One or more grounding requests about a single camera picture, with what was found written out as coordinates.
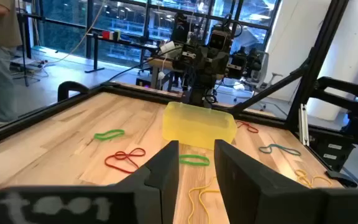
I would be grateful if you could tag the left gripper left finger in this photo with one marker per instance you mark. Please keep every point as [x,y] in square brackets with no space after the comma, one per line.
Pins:
[154,199]

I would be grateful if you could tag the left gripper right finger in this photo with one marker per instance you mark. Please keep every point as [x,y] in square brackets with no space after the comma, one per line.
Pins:
[259,202]

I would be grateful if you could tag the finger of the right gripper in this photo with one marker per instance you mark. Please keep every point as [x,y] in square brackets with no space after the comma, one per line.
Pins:
[238,63]
[205,68]

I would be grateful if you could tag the yellow rubber band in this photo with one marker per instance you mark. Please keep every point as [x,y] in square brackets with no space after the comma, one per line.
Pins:
[200,196]
[303,179]

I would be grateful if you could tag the green rubber band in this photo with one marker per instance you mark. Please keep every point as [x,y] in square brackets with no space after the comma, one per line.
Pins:
[95,136]
[180,160]

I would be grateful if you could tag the red rubber band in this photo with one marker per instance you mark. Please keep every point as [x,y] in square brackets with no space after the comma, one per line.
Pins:
[255,130]
[127,156]

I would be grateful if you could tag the teal rubber band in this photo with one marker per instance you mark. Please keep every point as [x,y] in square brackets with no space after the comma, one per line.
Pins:
[297,153]

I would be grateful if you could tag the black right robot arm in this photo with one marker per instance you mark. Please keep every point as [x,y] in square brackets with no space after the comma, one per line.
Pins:
[199,93]

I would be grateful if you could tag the black background robot arm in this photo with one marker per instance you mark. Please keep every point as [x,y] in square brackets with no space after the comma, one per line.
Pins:
[346,90]

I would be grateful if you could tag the yellow translucent plastic bin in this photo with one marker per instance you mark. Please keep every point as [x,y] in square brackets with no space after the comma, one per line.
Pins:
[197,124]

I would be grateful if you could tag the gray office chair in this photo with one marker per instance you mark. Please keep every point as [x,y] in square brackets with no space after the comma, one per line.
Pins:
[264,62]

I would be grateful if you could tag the white power adapter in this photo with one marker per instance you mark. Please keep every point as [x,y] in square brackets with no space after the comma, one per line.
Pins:
[167,47]

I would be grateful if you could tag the round wooden table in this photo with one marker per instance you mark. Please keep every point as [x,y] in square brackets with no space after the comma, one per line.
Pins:
[158,63]

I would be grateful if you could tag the black control box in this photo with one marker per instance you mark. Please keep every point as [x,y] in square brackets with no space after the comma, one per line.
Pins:
[322,149]

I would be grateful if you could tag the silver aluminium extrusion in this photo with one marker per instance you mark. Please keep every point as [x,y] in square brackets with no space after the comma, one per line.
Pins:
[304,124]

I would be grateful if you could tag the small red box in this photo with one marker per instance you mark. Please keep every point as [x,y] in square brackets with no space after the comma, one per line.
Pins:
[106,34]

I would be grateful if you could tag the black background desk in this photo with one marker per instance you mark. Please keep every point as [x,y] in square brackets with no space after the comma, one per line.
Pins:
[95,53]

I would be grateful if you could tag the black tripod stand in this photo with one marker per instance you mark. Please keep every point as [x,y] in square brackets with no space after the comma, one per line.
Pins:
[25,62]

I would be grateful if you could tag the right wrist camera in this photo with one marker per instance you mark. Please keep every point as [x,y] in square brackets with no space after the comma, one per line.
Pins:
[219,40]

